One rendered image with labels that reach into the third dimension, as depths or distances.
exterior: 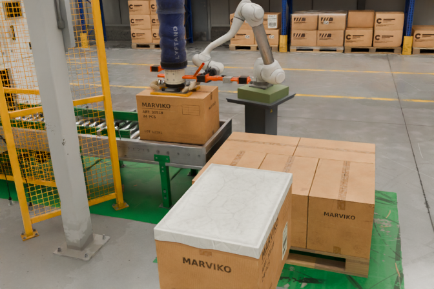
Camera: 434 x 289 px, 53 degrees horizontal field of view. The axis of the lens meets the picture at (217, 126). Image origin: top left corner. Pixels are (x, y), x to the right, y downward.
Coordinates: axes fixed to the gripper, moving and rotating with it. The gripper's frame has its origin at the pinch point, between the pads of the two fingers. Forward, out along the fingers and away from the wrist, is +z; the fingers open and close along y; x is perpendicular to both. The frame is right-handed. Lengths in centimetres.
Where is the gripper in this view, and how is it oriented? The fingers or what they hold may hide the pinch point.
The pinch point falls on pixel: (204, 77)
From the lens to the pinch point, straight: 362.5
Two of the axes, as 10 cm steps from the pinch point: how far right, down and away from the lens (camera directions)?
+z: -3.3, 3.4, -8.8
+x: -9.5, -0.8, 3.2
